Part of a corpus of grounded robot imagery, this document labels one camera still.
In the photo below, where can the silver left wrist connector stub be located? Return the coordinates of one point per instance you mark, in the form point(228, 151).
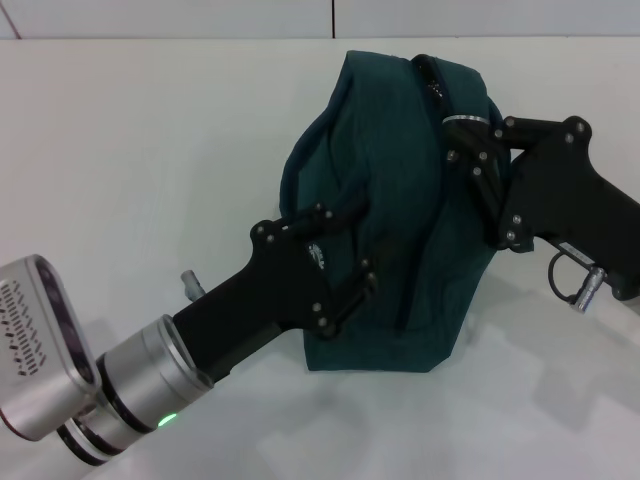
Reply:
point(192, 285)

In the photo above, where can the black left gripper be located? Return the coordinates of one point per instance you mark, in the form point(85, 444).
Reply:
point(270, 295)

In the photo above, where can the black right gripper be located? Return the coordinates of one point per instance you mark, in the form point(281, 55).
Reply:
point(565, 200)

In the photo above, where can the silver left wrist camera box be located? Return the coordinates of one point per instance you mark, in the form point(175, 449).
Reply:
point(40, 345)

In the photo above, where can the dark teal zippered lunch bag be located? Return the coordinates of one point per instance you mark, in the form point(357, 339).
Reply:
point(400, 225)

